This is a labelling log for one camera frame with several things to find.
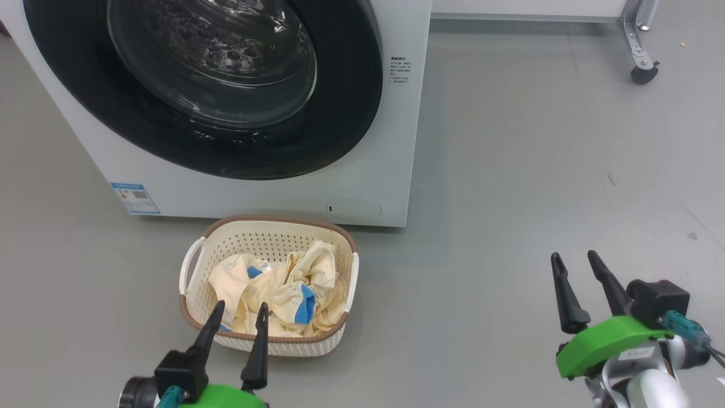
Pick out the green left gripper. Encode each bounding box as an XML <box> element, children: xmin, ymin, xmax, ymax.
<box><xmin>180</xmin><ymin>300</ymin><xmax>270</xmax><ymax>408</ymax></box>

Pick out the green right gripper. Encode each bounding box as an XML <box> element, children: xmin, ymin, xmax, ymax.
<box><xmin>551</xmin><ymin>250</ymin><xmax>676</xmax><ymax>380</ymax></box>

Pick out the black round glass door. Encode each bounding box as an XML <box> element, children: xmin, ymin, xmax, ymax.
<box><xmin>23</xmin><ymin>0</ymin><xmax>384</xmax><ymax>181</ymax></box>

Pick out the cream perforated laundry basket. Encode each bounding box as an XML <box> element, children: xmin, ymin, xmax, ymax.
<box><xmin>179</xmin><ymin>215</ymin><xmax>359</xmax><ymax>358</ymax></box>

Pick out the white front-load washing machine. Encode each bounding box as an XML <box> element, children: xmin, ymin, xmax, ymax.
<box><xmin>0</xmin><ymin>0</ymin><xmax>432</xmax><ymax>227</ymax></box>

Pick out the blue white energy label sticker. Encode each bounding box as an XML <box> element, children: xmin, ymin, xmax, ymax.
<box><xmin>110</xmin><ymin>182</ymin><xmax>161</xmax><ymax>215</ymax></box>

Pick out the round white filter cover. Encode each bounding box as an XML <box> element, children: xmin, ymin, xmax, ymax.
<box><xmin>326</xmin><ymin>196</ymin><xmax>382</xmax><ymax>220</ymax></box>

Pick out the grey stand leg with caster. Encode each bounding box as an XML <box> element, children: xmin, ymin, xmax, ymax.
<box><xmin>617</xmin><ymin>0</ymin><xmax>660</xmax><ymax>86</ymax></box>

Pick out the teal right camera cable plug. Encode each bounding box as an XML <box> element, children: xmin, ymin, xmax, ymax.
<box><xmin>663</xmin><ymin>311</ymin><xmax>725</xmax><ymax>369</ymax></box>

